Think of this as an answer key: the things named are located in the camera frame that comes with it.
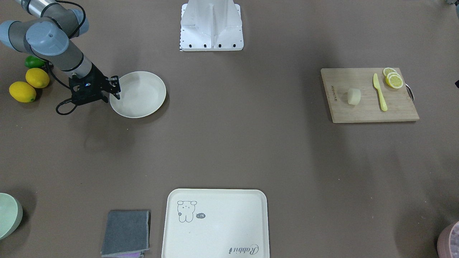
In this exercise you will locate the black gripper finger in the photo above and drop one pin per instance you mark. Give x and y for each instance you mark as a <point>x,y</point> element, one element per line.
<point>101,96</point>
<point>113,87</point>

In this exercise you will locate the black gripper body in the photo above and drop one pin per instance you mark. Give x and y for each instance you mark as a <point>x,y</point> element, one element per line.
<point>97,79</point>

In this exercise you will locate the round cream plate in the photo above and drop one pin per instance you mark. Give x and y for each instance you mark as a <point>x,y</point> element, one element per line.
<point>142,93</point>

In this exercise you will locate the pale steamed bun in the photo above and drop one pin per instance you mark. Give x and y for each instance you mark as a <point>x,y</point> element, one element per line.
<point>354,96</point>

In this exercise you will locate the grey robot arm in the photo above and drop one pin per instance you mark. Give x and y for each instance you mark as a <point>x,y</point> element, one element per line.
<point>49,36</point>

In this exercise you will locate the cream rabbit serving tray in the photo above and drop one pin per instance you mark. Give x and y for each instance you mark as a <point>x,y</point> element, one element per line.
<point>216,223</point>

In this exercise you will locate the yellow lemon upper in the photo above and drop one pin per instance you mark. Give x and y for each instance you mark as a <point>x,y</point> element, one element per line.
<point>37,78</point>

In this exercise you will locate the yellow lemon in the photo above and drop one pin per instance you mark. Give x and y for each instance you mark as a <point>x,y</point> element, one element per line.
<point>22,92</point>
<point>37,78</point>

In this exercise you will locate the green lime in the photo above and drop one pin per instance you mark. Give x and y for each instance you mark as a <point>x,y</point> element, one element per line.
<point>34,62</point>

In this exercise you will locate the yellow lemon lower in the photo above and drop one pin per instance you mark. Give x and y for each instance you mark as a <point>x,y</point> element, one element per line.
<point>22,92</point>

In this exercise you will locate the mint green bowl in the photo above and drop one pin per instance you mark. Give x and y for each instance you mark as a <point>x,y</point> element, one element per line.
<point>11,213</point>

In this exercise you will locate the grey folded cloth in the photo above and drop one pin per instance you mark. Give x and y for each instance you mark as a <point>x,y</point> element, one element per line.
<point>126,234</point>

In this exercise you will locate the wooden cutting board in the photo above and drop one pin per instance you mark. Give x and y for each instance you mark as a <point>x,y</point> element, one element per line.
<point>337,81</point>

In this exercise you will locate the yellow plastic knife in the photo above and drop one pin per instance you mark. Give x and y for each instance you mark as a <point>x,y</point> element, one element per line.
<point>381,99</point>

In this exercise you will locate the lemon slice top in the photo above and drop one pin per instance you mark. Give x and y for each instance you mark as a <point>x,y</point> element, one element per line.
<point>388,70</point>

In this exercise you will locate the lemon slice back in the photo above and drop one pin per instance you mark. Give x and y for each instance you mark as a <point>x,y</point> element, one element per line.
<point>390,74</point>

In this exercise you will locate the pink bowl with ice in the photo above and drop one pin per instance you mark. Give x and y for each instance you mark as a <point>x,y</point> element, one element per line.
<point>448,242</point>

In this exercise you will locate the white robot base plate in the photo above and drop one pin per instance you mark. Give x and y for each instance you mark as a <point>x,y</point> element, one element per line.
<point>211,25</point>

